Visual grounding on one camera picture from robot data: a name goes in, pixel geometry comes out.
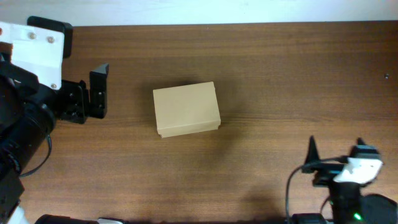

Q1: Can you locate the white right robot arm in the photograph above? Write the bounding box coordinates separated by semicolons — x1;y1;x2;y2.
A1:
285;136;397;223

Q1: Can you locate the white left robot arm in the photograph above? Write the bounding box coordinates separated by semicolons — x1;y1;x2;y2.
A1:
1;53;109;223

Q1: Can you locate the brown cardboard box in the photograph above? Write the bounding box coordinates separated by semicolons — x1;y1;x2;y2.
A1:
153;82;221;138

